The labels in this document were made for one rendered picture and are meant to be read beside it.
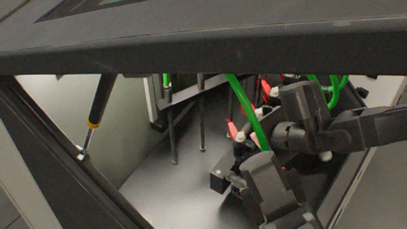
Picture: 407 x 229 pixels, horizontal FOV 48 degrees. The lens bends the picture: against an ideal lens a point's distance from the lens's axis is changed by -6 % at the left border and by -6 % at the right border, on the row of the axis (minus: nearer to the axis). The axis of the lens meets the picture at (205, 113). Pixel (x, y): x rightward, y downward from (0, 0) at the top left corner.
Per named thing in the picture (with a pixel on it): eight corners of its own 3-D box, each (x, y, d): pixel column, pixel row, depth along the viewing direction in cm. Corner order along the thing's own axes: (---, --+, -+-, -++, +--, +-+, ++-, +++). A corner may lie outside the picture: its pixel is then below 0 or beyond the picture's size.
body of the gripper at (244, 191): (238, 187, 82) (242, 201, 74) (294, 166, 81) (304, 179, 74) (250, 219, 83) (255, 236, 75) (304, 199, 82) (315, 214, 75)
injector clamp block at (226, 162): (241, 219, 126) (244, 191, 114) (209, 201, 129) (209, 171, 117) (300, 132, 143) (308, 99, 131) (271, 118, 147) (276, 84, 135)
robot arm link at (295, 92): (351, 149, 76) (363, 131, 83) (334, 81, 75) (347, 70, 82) (287, 158, 83) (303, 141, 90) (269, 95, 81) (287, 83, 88)
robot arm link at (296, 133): (313, 159, 81) (335, 147, 84) (303, 122, 80) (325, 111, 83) (288, 157, 87) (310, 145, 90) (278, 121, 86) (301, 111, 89)
